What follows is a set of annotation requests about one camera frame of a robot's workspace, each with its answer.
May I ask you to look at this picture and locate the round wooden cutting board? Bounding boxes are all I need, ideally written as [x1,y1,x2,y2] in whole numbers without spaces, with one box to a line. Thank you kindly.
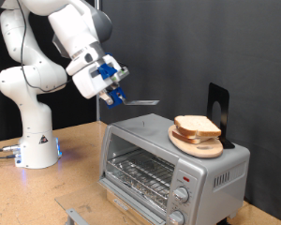
[168,124,225,159]

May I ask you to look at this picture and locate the black metal bookend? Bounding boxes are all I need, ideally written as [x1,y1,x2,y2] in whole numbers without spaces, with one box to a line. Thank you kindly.
[206,82,236,150]

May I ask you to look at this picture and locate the glass oven door with handle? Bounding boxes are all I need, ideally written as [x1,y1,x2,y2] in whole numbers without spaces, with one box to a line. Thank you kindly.
[54,178,167,225]

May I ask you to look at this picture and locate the vertical metal pole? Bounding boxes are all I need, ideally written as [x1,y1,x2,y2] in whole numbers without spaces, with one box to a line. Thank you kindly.
[95,0,102,122]

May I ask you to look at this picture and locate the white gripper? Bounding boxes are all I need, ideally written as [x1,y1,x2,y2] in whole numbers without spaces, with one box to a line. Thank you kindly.
[65,49,123,106]

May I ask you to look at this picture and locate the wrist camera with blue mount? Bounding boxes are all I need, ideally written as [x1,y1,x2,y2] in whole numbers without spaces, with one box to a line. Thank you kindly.
[96,62,131,84]

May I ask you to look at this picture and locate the silver oven knob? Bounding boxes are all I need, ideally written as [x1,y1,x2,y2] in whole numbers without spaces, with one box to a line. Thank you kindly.
[168,209,185,225]
[172,186,190,204]

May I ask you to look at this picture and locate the gray fabric backdrop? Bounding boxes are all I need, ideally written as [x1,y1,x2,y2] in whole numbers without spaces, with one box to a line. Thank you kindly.
[100,0,281,224]

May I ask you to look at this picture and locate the base cable with silver connector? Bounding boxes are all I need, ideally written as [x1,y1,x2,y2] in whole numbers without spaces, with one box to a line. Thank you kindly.
[0,143,22,154]

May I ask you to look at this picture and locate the black camera cable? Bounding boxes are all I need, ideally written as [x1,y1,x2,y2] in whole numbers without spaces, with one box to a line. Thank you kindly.
[15,0,73,94]

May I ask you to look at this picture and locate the wire oven rack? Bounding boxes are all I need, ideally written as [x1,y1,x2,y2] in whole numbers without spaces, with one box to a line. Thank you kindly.
[106,149,176,209]

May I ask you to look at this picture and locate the metal spatula with blue block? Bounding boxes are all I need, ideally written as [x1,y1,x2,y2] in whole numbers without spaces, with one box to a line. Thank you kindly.
[104,86,160,110]

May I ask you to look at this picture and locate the black fabric backdrop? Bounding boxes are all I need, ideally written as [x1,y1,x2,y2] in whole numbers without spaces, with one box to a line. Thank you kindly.
[0,0,97,143]

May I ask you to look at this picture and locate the silver toaster oven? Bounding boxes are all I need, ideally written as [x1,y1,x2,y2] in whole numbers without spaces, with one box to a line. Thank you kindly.
[98,112,251,225]

